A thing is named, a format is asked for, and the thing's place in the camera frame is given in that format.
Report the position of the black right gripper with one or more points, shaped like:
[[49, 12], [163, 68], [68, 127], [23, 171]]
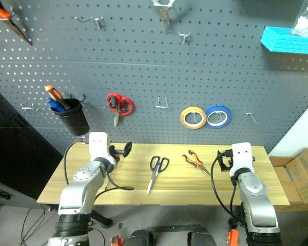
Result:
[[230, 161]]

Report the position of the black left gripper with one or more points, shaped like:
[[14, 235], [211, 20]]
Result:
[[112, 151]]

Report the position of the orange black pliers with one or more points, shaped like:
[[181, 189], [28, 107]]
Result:
[[196, 161]]

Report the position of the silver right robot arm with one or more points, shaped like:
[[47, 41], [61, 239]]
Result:
[[256, 200]]

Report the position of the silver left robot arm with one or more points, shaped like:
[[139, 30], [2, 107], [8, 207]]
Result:
[[79, 189]]

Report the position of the grey metal pegboard wall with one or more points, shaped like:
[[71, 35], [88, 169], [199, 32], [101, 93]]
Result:
[[143, 64]]

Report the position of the silver tape hook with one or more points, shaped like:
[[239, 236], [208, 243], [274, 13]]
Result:
[[222, 115], [195, 116]]

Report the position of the blue tape roll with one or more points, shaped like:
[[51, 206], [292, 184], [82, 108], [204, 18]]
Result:
[[227, 114]]

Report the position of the silver loop hook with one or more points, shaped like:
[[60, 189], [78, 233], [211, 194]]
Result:
[[161, 106]]

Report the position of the silver pegboard hook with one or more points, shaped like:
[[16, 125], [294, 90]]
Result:
[[28, 108], [250, 114]]

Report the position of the yellow tape roll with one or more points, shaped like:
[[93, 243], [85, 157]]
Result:
[[184, 120]]

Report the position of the plain cardboard box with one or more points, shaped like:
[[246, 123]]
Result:
[[282, 179]]

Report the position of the black cup holder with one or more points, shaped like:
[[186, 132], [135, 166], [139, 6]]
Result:
[[73, 120]]

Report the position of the orange clamp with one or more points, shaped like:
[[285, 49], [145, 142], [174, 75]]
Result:
[[116, 241], [233, 237]]

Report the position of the dark rounded shape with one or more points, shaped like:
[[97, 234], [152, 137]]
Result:
[[141, 238], [202, 238]]

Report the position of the large cardboard box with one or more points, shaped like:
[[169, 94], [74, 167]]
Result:
[[303, 174]]

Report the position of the black metal crossbar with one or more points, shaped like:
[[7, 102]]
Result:
[[174, 228]]

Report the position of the orange black screwdriver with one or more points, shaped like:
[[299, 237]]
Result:
[[57, 96]]

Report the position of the black cabinet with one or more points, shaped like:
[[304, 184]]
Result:
[[15, 153]]

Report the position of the small silver double hook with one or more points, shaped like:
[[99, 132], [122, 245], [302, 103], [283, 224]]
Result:
[[184, 37]]

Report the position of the long silver double hook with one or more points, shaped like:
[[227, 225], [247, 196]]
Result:
[[97, 23]]

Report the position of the cyan plastic basket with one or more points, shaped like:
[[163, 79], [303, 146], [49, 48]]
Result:
[[285, 42]]

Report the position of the silver locking pliers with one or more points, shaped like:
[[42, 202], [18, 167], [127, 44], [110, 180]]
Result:
[[165, 19]]

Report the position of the clear plastic bag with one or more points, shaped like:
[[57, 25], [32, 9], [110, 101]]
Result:
[[304, 25]]

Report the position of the orange long nose pliers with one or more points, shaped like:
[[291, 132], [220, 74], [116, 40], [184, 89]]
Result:
[[12, 25]]

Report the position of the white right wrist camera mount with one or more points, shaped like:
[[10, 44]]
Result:
[[242, 156]]

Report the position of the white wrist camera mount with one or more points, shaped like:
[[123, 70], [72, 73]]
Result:
[[98, 146], [242, 156]]

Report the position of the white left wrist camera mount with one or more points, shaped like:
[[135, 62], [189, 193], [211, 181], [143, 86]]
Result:
[[98, 146]]

